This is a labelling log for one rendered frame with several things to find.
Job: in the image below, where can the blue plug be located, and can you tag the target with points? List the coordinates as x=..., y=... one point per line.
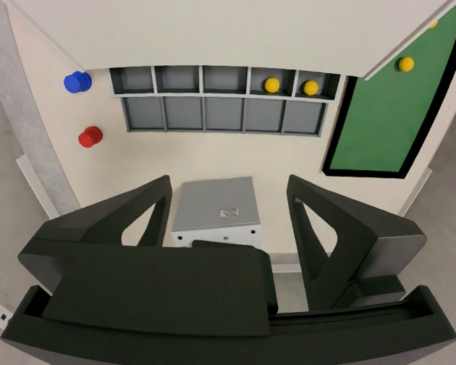
x=78, y=82

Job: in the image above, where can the red plug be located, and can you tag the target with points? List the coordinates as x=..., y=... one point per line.
x=91, y=135

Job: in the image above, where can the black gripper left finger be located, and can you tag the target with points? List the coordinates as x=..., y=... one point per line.
x=105, y=221

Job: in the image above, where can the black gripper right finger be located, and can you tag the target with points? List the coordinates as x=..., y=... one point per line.
x=371, y=242

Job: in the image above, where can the green tray with black rim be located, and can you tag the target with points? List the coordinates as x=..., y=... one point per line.
x=384, y=121

